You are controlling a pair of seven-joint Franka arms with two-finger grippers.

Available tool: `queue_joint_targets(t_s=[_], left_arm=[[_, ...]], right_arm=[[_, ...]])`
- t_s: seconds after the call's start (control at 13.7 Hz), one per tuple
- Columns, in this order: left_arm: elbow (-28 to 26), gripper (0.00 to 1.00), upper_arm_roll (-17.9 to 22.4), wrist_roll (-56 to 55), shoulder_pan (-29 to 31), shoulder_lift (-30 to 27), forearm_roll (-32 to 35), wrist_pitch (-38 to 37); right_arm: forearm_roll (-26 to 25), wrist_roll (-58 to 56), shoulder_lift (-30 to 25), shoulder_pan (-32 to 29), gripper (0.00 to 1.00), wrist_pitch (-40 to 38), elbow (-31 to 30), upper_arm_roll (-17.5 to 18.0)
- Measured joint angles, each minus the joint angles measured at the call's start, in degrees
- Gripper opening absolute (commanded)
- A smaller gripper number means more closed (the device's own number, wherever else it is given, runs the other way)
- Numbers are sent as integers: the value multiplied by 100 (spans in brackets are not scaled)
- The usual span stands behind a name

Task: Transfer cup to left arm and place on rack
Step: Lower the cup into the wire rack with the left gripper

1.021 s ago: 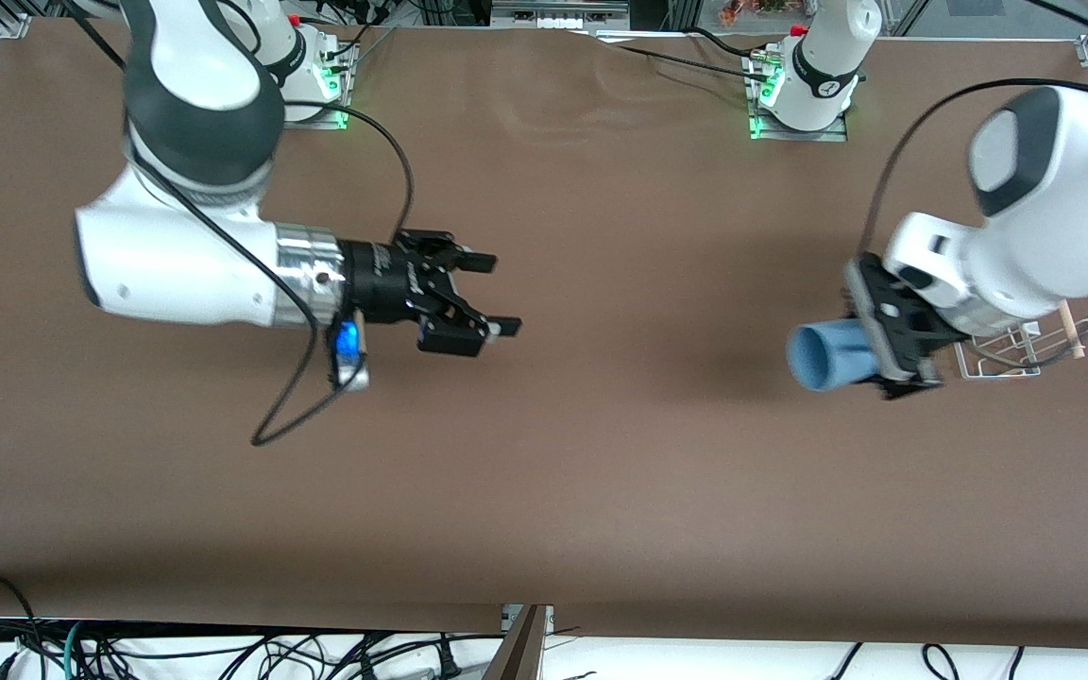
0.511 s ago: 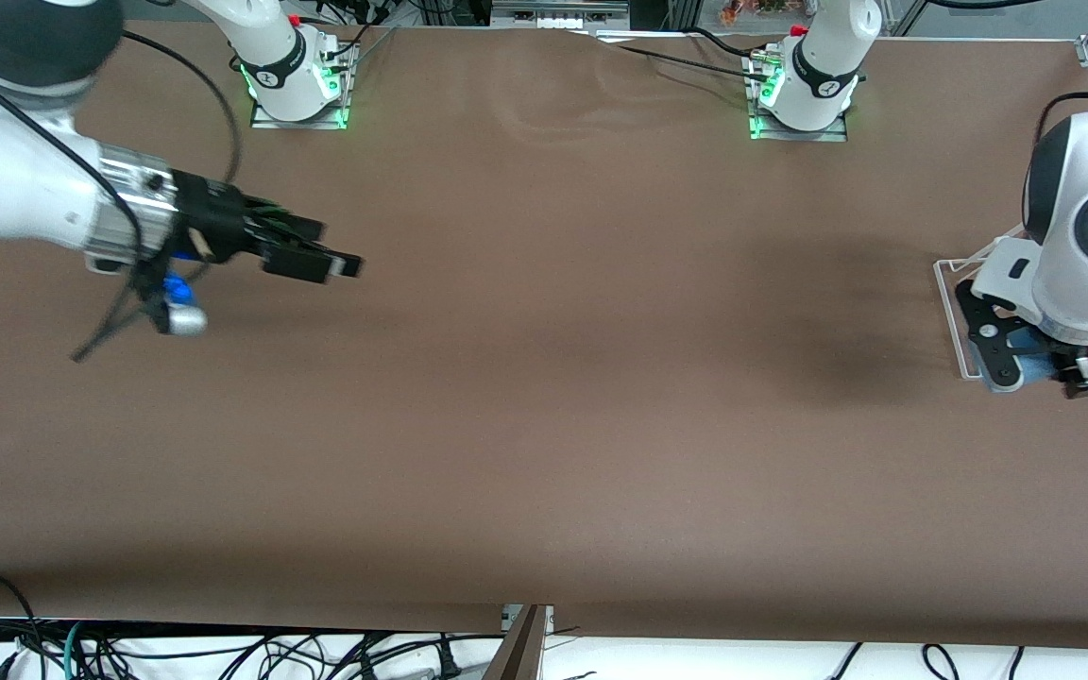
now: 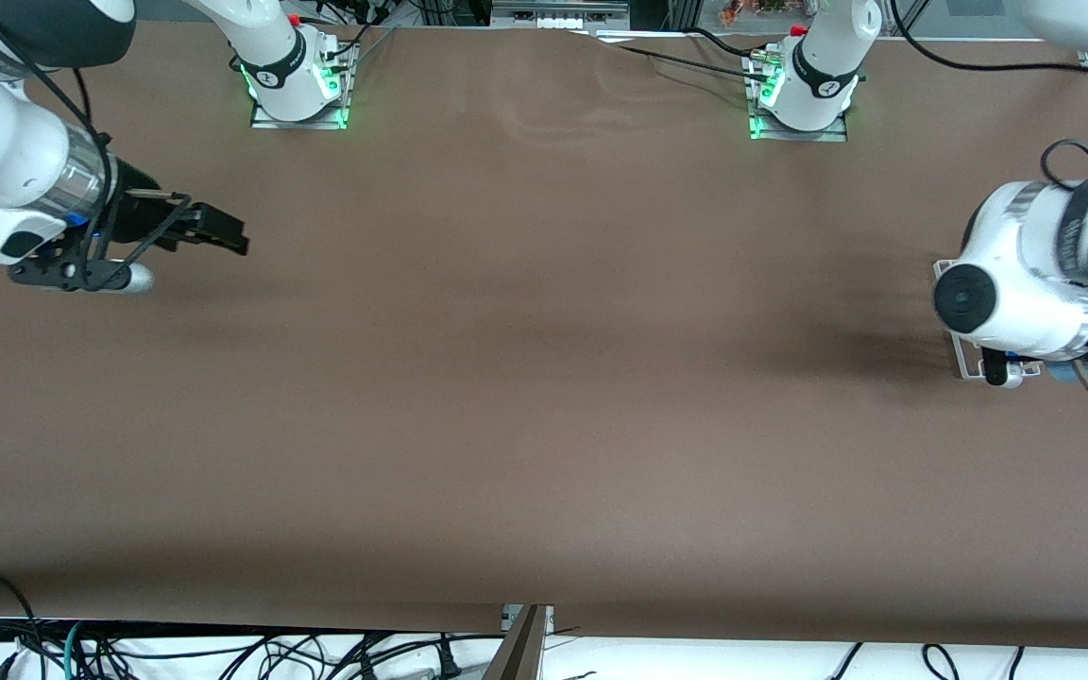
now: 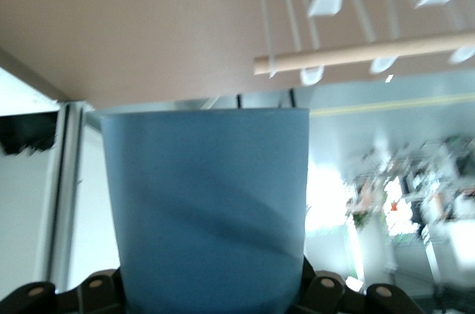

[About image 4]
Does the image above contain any white wire rack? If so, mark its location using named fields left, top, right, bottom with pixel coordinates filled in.
left=252, top=0, right=475, bottom=87

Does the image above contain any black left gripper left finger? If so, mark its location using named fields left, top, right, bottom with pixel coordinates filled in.
left=0, top=267, right=127, bottom=314

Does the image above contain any wooden rack rod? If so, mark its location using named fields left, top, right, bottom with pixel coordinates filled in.
left=253, top=31, right=475, bottom=76

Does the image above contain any brown table cover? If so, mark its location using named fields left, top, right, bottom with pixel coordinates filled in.
left=0, top=0, right=475, bottom=111

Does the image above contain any grey metal frame post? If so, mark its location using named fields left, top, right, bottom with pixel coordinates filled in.
left=46, top=100, right=94, bottom=292

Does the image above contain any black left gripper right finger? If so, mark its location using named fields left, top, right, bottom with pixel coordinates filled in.
left=296, top=256, right=420, bottom=314

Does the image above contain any blue plastic cup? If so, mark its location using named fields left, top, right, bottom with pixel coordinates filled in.
left=99, top=105, right=311, bottom=314

